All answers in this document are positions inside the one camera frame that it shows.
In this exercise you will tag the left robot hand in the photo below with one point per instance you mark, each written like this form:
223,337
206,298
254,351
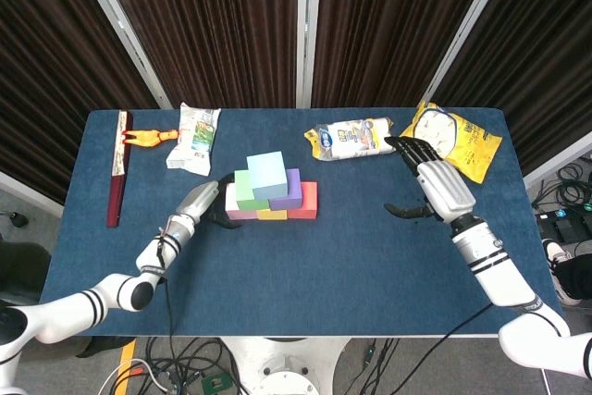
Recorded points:
201,201

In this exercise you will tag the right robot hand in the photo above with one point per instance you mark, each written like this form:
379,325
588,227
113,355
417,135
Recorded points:
441,184

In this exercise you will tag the pink cube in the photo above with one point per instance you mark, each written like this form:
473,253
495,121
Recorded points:
230,201

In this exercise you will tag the green cube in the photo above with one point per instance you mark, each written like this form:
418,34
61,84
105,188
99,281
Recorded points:
245,191

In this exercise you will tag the yellow cube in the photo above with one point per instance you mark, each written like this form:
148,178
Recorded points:
270,215

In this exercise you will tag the light blue cube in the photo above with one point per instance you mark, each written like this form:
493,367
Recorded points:
268,175

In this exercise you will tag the purple cube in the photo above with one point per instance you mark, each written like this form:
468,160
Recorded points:
291,193

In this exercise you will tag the red cube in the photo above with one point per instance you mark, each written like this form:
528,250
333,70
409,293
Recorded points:
307,203

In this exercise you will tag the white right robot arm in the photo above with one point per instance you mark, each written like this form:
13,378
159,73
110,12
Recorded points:
504,284

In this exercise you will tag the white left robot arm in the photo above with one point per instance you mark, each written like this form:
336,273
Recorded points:
115,284

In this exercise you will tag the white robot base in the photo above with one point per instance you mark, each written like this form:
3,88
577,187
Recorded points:
287,367

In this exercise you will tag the yellow bag of cotton balls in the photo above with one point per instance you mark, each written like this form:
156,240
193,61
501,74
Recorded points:
467,140

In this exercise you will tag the white green snack bag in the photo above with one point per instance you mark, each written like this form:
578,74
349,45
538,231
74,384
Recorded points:
194,140

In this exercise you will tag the yellow rubber chicken toy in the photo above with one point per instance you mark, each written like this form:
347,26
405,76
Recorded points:
148,138

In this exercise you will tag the long dark red box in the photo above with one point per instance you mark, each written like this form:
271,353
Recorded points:
118,173

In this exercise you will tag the clear wrapped snack pack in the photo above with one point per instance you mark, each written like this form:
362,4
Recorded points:
351,138

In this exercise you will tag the blue table mat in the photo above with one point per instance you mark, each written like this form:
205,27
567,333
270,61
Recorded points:
300,275

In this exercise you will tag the white sneaker with black stripes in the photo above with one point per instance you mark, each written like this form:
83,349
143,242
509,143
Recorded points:
557,251

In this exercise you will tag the person leg in dark trousers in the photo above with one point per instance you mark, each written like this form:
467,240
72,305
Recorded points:
578,277

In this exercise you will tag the yellow floor tape strip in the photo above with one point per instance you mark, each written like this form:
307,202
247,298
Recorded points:
128,351

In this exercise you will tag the dark brown pleated curtain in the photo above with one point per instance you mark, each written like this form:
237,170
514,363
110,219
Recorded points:
393,20
546,43
208,20
46,66

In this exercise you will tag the green circuit board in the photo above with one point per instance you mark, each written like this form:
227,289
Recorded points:
215,383

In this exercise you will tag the black caster wheel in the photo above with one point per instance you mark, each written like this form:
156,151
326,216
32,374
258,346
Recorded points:
18,219

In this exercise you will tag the white partition frame rail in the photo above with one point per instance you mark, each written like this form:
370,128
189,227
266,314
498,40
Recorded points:
559,161
28,191

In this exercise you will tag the white partition frame post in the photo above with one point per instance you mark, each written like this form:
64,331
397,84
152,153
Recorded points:
469,20
307,20
122,29

